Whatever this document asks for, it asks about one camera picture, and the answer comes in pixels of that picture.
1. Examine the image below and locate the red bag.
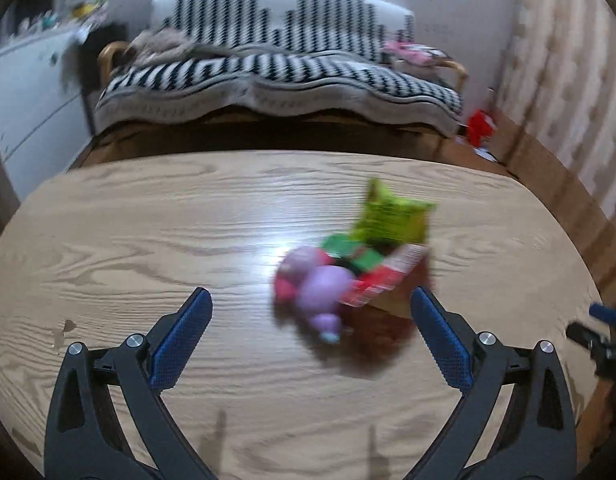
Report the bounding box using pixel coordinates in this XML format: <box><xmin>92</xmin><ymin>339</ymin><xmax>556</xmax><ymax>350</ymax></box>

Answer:
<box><xmin>466</xmin><ymin>109</ymin><xmax>496</xmax><ymax>147</ymax></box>

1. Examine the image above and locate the white cabinet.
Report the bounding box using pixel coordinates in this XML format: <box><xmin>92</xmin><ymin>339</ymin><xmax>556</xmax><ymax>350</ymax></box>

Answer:
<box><xmin>0</xmin><ymin>25</ymin><xmax>96</xmax><ymax>176</ymax></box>

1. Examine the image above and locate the black white striped sofa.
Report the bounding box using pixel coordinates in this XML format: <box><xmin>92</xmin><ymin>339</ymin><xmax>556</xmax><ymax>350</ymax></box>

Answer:
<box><xmin>95</xmin><ymin>0</ymin><xmax>463</xmax><ymax>136</ymax></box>

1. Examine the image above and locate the red brown carton box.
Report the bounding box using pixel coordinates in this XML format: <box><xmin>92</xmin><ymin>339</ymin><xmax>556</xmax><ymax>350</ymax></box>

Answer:
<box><xmin>320</xmin><ymin>244</ymin><xmax>433</xmax><ymax>322</ymax></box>

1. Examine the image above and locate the yellow green snack packet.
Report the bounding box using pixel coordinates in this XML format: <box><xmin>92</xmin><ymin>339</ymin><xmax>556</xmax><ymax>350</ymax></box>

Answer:
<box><xmin>350</xmin><ymin>177</ymin><xmax>436</xmax><ymax>248</ymax></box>

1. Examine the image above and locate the pink cloth item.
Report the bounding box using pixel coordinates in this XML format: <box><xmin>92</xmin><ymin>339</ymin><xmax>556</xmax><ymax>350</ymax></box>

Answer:
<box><xmin>383</xmin><ymin>40</ymin><xmax>446</xmax><ymax>66</ymax></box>

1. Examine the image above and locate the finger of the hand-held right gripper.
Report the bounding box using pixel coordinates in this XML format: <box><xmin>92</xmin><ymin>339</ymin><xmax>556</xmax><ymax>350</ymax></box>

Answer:
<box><xmin>589</xmin><ymin>302</ymin><xmax>616</xmax><ymax>327</ymax></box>
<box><xmin>566</xmin><ymin>322</ymin><xmax>608</xmax><ymax>361</ymax></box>

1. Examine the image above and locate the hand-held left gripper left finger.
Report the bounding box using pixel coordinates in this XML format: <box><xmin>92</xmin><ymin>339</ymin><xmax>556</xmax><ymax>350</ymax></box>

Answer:
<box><xmin>44</xmin><ymin>287</ymin><xmax>223</xmax><ymax>480</ymax></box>

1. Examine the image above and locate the green wrapper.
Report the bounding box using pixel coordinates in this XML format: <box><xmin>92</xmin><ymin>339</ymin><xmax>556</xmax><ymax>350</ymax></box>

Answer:
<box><xmin>320</xmin><ymin>234</ymin><xmax>383</xmax><ymax>273</ymax></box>

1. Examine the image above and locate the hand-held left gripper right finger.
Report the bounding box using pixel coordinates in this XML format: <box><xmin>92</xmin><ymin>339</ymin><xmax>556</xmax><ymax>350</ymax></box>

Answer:
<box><xmin>403</xmin><ymin>286</ymin><xmax>577</xmax><ymax>480</ymax></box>

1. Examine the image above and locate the beige plush toy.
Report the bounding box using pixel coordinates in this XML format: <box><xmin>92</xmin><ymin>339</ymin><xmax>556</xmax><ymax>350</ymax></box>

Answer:
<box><xmin>125</xmin><ymin>27</ymin><xmax>209</xmax><ymax>58</ymax></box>

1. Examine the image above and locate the pink red wrapper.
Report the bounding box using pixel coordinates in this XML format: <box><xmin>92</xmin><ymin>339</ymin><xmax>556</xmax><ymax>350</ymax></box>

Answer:
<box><xmin>273</xmin><ymin>277</ymin><xmax>301</xmax><ymax>307</ymax></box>

